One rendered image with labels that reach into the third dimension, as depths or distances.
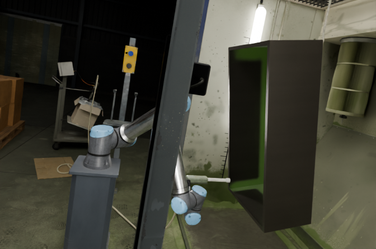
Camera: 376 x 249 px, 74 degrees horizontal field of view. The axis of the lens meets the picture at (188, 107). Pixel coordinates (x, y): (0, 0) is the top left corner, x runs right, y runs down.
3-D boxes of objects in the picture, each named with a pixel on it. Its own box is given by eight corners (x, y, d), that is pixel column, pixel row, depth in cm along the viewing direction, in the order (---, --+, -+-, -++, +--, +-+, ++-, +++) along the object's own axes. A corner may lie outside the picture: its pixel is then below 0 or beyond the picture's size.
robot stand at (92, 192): (57, 262, 167) (68, 171, 159) (69, 233, 196) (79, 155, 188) (105, 262, 173) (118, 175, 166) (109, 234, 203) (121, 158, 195)
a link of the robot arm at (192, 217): (203, 213, 144) (198, 228, 146) (198, 200, 156) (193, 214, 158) (188, 212, 141) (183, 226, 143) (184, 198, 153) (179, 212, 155)
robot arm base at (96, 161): (80, 168, 166) (81, 154, 164) (85, 158, 184) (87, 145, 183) (109, 170, 170) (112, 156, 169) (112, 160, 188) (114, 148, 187)
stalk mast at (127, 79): (114, 189, 276) (136, 38, 256) (114, 192, 270) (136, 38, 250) (108, 189, 275) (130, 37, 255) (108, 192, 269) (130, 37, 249)
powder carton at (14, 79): (1, 97, 409) (3, 75, 404) (22, 99, 418) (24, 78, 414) (-9, 100, 373) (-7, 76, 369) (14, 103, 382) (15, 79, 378)
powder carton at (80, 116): (66, 114, 401) (77, 92, 402) (92, 123, 421) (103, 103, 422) (66, 122, 354) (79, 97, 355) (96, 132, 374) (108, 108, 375)
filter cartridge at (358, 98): (367, 127, 252) (388, 44, 240) (356, 129, 227) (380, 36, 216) (328, 119, 278) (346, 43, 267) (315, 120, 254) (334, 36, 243)
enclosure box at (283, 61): (264, 183, 226) (268, 46, 205) (311, 224, 168) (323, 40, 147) (228, 188, 218) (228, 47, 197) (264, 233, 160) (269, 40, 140)
